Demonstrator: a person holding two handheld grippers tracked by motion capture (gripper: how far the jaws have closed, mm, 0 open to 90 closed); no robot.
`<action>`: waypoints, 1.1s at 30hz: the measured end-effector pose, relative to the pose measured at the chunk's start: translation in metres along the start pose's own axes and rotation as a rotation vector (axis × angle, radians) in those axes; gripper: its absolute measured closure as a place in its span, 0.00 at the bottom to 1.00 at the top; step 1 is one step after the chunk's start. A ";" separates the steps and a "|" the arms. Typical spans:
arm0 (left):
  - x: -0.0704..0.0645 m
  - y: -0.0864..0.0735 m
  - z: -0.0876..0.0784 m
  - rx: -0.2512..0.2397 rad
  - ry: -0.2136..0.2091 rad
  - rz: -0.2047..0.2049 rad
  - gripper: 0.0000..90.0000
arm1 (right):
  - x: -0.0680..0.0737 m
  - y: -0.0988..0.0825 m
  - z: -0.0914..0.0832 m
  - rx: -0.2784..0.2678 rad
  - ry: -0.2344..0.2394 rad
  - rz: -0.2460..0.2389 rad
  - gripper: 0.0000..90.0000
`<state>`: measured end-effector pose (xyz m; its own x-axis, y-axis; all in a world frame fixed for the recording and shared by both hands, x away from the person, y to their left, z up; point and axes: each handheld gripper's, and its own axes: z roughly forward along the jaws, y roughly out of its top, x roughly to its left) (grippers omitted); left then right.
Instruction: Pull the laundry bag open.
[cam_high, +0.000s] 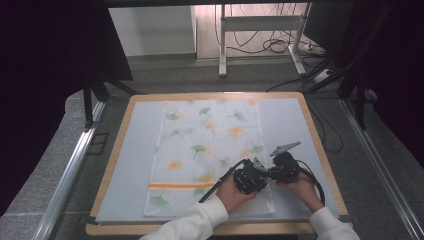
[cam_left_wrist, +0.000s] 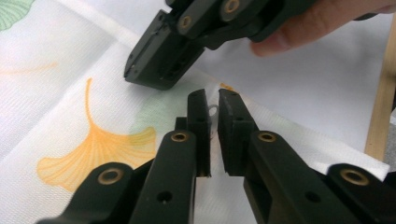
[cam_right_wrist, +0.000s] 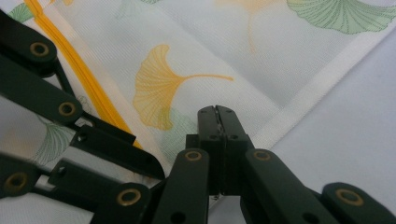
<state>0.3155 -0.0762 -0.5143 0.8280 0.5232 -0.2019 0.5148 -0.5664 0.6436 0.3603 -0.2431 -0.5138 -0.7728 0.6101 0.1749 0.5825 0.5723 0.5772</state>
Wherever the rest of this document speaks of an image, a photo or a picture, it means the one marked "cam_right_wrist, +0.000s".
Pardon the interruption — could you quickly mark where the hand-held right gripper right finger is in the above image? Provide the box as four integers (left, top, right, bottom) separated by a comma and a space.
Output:
216, 105, 256, 197

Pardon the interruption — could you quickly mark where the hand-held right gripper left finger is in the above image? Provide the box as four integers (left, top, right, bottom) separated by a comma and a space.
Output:
185, 105, 226, 198

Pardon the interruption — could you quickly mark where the white leaf-print mesh laundry bag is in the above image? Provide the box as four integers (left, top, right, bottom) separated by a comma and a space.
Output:
0, 0, 396, 224

